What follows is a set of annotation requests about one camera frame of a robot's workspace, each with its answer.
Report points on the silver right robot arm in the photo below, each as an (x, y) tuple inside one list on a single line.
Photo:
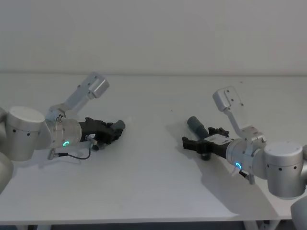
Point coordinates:
[(283, 165)]

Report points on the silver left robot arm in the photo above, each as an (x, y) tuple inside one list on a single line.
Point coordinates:
[(25, 133)]

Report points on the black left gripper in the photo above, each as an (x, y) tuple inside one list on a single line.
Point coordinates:
[(92, 129)]

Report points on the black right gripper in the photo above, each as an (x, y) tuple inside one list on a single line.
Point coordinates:
[(217, 145)]

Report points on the dark grey cylinder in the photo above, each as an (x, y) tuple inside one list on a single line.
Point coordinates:
[(196, 125), (119, 124)]

